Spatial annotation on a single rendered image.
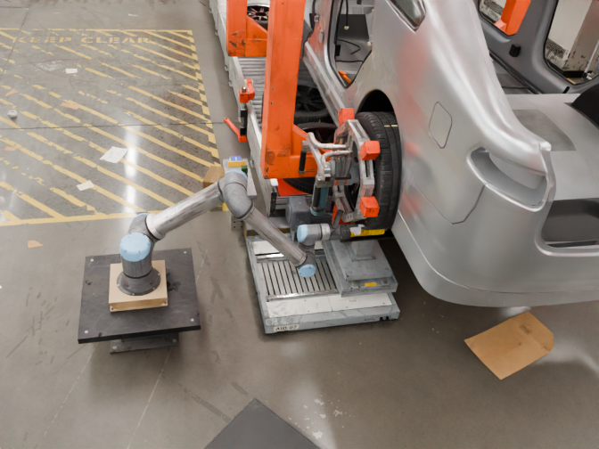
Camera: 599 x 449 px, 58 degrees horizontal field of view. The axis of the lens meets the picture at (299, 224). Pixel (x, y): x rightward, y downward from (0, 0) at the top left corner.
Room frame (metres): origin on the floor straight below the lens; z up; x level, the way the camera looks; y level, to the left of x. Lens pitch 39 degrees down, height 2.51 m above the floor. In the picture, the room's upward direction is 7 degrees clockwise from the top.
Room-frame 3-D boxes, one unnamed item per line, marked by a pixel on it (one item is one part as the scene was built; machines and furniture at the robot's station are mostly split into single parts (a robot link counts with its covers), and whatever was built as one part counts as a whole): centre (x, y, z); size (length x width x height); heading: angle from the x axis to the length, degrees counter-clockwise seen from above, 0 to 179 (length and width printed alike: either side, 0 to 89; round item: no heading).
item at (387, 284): (2.59, -0.41, 0.13); 0.50 x 0.36 x 0.10; 17
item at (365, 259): (2.59, -0.41, 0.32); 0.40 x 0.30 x 0.28; 17
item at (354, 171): (2.51, -0.18, 0.85); 0.21 x 0.14 x 0.14; 107
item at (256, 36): (4.87, 0.46, 0.69); 0.52 x 0.17 x 0.35; 107
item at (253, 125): (4.14, 0.55, 0.28); 2.47 x 0.09 x 0.22; 17
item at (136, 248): (1.99, 0.82, 0.55); 0.17 x 0.15 x 0.18; 6
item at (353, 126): (2.54, -0.25, 0.85); 0.54 x 0.07 x 0.54; 17
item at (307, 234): (2.24, -0.06, 0.62); 0.12 x 0.09 x 0.10; 107
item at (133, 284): (1.97, 0.82, 0.42); 0.19 x 0.19 x 0.10
